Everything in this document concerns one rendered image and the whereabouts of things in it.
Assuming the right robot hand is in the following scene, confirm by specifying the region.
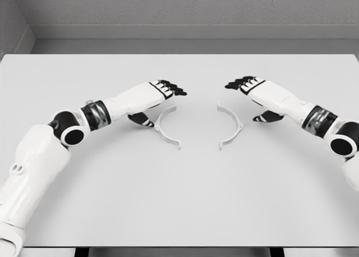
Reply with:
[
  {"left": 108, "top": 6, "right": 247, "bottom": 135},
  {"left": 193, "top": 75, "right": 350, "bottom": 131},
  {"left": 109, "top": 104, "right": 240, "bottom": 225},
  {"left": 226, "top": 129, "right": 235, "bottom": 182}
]
[{"left": 224, "top": 76, "right": 301, "bottom": 125}]

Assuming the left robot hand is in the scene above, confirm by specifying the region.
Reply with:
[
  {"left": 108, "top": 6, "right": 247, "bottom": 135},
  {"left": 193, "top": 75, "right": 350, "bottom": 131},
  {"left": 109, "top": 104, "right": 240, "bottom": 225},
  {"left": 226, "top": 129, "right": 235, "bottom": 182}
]
[{"left": 122, "top": 79, "right": 188, "bottom": 128}]

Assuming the white half-ring pipe clamp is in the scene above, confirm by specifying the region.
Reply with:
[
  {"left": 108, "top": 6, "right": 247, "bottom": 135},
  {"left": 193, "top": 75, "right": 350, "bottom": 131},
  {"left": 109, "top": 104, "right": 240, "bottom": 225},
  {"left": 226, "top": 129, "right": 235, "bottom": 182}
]
[
  {"left": 155, "top": 104, "right": 182, "bottom": 151},
  {"left": 217, "top": 101, "right": 243, "bottom": 152}
]

